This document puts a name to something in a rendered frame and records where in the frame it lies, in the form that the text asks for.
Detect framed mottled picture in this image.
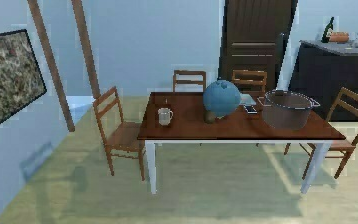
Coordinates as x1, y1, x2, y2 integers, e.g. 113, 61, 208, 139
0, 28, 48, 133

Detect dark cabinet with grey worktop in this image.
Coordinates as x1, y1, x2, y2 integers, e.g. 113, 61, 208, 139
288, 39, 358, 122

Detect brown wooden chair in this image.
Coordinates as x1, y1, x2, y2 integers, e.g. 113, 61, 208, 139
231, 69, 268, 98
283, 86, 358, 180
172, 69, 208, 93
92, 86, 146, 182

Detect small brown round fruit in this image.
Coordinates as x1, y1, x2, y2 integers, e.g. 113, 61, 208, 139
204, 110, 217, 125

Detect brown wooden door frame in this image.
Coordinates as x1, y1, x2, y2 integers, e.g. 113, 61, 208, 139
26, 0, 102, 133

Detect blue round ball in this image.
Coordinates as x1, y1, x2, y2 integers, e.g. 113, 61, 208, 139
202, 79, 242, 119

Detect dark green bottle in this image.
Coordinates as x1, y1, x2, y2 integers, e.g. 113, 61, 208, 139
321, 16, 335, 44

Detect brown table with white legs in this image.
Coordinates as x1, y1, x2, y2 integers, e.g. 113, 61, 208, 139
137, 91, 347, 195

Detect dark brown door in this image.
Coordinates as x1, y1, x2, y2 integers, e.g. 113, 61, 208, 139
218, 0, 299, 93

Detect black phone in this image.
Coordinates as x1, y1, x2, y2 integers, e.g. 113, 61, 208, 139
243, 104, 259, 115

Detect orange bowl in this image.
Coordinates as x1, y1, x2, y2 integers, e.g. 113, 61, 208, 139
328, 31, 350, 43

